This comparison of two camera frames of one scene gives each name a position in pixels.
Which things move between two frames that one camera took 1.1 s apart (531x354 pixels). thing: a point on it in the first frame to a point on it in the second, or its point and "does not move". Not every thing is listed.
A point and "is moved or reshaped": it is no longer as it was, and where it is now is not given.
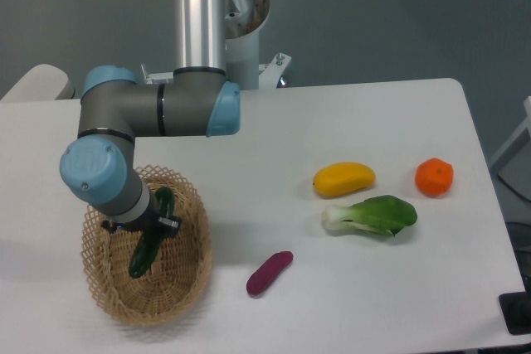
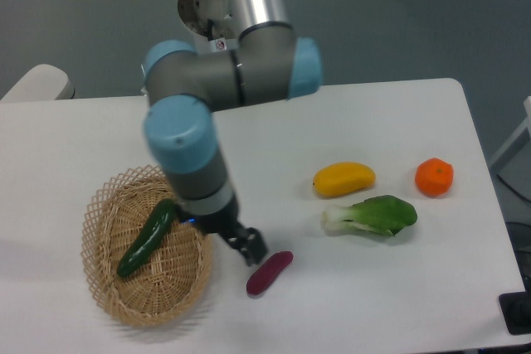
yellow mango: [343, 178] does not move
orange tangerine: [434, 177] does not move
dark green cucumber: [148, 242] is moved or reshaped
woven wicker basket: [179, 274] does not move
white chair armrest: [46, 82] does not move
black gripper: [152, 224] to [248, 241]
